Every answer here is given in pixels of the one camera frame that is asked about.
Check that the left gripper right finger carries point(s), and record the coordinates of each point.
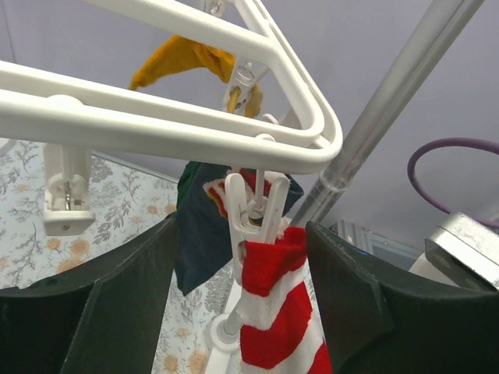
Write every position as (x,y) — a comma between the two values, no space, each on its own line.
(379,318)

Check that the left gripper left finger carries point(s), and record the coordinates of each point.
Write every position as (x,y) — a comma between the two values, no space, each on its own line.
(103,316)

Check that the dark navy blue sock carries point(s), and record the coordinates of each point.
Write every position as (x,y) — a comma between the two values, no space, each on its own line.
(204,239)

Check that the dark green sock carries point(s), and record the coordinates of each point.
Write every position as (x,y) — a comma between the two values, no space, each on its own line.
(189,185)

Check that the white clip hanger rack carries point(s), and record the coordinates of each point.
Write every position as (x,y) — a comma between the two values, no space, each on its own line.
(42,106)

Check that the floral tablecloth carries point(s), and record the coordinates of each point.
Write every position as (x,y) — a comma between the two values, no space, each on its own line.
(126,200)

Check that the metal drying stand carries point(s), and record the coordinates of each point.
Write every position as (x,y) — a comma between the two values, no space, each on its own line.
(434,34)

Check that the white hanging empty clip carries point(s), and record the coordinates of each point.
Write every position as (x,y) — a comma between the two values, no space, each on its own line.
(66,190)

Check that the yellow sock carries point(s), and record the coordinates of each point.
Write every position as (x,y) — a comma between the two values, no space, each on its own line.
(179,54)

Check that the white clip on yellow sock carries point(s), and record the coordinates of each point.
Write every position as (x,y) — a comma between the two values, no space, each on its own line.
(243,95)

